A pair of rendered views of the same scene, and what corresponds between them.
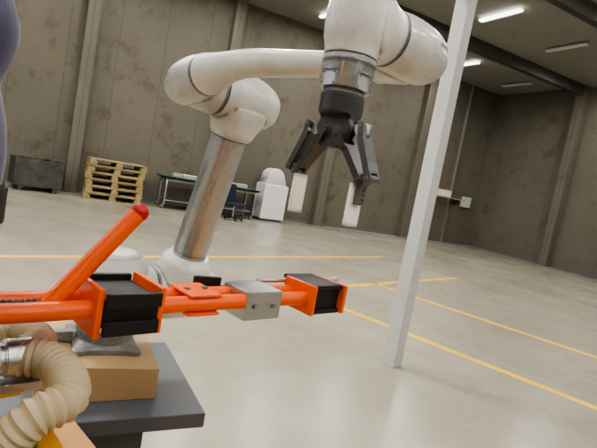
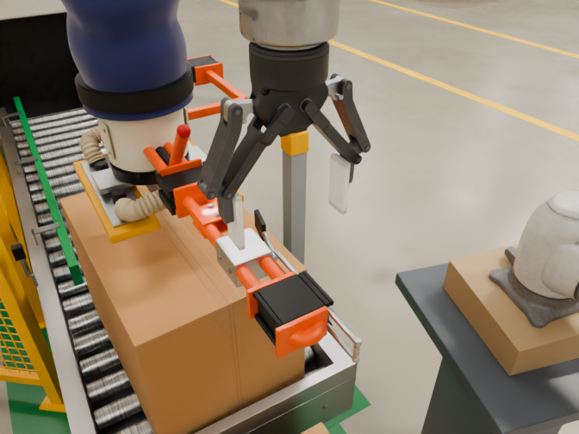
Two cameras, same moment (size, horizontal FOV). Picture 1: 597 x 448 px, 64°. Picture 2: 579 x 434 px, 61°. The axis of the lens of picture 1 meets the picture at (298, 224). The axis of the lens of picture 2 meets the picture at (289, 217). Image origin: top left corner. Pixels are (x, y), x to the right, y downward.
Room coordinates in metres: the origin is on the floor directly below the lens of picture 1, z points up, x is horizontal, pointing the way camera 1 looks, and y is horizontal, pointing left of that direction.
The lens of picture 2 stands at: (0.93, -0.49, 1.70)
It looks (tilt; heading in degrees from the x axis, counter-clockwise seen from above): 36 degrees down; 103
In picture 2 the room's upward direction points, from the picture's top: straight up
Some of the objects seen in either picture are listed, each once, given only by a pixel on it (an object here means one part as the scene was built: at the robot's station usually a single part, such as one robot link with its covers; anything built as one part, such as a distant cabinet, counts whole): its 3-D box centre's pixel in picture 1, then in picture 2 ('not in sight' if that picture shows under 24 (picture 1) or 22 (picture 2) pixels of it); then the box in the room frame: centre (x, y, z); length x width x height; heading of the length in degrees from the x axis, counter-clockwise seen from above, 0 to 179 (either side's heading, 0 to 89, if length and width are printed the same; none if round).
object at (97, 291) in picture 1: (117, 302); (189, 187); (0.58, 0.20, 1.22); 0.10 x 0.08 x 0.06; 44
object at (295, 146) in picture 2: not in sight; (294, 251); (0.62, 0.90, 0.50); 0.07 x 0.07 x 1.00; 43
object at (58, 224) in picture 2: not in sight; (30, 169); (-0.59, 1.07, 0.60); 1.60 x 0.11 x 0.09; 133
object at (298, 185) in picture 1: (297, 193); (339, 183); (0.87, 0.01, 1.38); 0.03 x 0.01 x 0.07; 133
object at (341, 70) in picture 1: (346, 76); (289, 7); (0.82, -0.03, 1.59); 0.09 x 0.09 x 0.06
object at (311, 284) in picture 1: (314, 294); (286, 313); (0.82, -0.05, 1.21); 0.08 x 0.07 x 0.05; 134
